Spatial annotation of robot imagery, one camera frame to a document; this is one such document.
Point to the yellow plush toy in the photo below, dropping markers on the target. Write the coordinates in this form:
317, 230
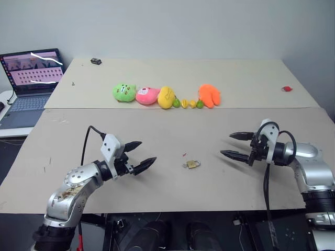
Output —
165, 99

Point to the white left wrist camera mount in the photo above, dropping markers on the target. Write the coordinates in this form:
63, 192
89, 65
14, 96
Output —
110, 146

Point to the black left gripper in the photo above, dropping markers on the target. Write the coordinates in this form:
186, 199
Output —
124, 167

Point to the small yellow toy starfruit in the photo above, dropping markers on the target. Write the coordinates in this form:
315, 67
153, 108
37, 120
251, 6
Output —
184, 103
192, 104

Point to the pink plush toy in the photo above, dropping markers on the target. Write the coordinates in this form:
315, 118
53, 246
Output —
146, 96

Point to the black metal frame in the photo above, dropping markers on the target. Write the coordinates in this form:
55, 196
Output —
110, 235

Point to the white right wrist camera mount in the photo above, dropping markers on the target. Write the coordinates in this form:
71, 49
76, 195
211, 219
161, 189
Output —
272, 133

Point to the small brass padlock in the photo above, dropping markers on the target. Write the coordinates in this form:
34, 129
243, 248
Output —
192, 164

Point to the dark rounded shape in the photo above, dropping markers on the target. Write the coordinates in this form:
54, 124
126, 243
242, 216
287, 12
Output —
201, 236
154, 236

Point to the small green toy fruit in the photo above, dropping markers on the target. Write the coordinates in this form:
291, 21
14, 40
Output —
200, 104
176, 103

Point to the green plush toy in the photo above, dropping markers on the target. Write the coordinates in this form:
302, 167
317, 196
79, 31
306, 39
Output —
123, 92

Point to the open grey laptop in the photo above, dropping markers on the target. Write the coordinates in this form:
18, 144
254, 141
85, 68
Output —
31, 78

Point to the small black box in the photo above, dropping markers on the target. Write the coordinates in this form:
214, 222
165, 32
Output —
96, 61

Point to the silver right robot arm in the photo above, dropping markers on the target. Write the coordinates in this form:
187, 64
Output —
311, 172

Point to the orange plush toy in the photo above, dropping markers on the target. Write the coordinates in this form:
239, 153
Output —
209, 95

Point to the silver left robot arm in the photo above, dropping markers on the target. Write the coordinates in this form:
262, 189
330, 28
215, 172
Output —
70, 183

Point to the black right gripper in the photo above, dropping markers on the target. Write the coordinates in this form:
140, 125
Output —
257, 151

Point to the black computer mouse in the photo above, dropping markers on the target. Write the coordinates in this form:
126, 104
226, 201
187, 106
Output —
1, 105

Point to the small red object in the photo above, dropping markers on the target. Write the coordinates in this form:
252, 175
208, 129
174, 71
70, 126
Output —
287, 89

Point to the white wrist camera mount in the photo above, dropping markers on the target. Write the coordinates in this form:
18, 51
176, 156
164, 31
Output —
110, 146
272, 133

